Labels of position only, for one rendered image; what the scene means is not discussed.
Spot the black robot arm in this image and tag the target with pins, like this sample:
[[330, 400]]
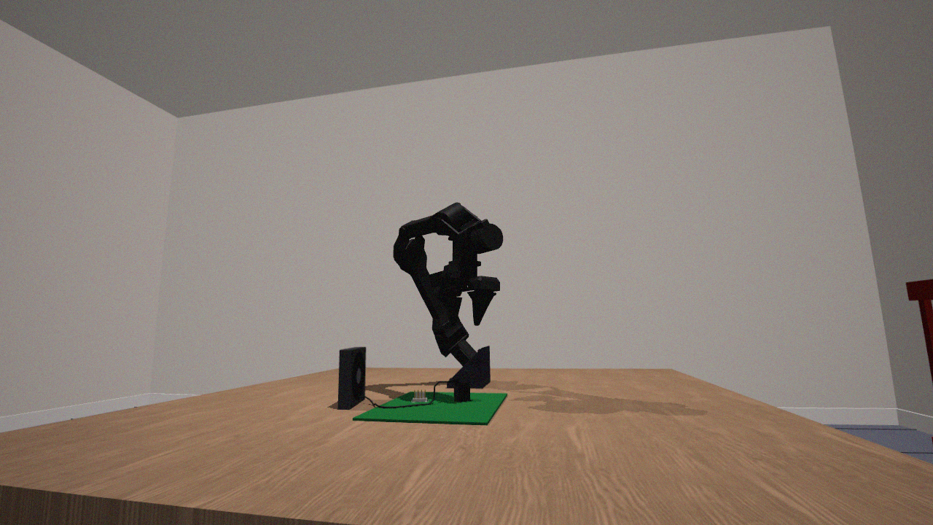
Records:
[[470, 236]]

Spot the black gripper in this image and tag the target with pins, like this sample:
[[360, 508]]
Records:
[[484, 289]]

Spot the black cable with plug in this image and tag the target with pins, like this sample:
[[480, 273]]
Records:
[[461, 393]]

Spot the green circuit board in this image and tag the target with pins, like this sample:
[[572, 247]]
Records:
[[479, 410]]

